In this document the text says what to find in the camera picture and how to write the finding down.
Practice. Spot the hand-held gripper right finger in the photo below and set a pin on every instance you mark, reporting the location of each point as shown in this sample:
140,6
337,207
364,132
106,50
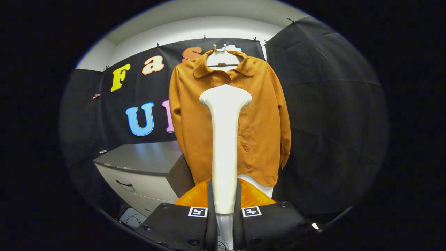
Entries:
237,228

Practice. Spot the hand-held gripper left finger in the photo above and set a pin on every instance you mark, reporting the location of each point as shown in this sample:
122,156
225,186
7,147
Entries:
210,226

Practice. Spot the white garment steamer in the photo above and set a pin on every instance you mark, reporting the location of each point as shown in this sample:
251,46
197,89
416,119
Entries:
224,139

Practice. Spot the orange button-up shirt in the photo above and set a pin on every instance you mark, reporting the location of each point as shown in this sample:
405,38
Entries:
264,115

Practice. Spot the grey drawer cabinet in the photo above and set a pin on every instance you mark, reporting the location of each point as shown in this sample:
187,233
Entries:
146,157

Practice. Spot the white mannequin torso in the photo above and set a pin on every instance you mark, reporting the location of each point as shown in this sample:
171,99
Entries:
223,57

